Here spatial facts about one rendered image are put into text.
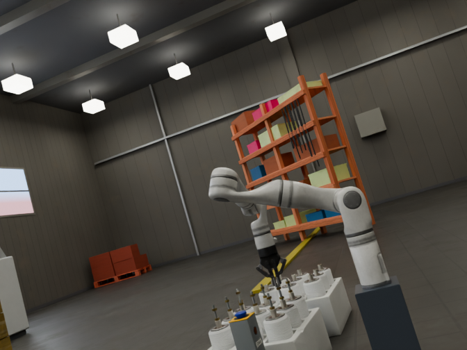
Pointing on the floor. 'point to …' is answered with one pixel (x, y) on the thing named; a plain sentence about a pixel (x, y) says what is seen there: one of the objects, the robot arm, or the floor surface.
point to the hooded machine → (12, 298)
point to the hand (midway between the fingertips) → (276, 281)
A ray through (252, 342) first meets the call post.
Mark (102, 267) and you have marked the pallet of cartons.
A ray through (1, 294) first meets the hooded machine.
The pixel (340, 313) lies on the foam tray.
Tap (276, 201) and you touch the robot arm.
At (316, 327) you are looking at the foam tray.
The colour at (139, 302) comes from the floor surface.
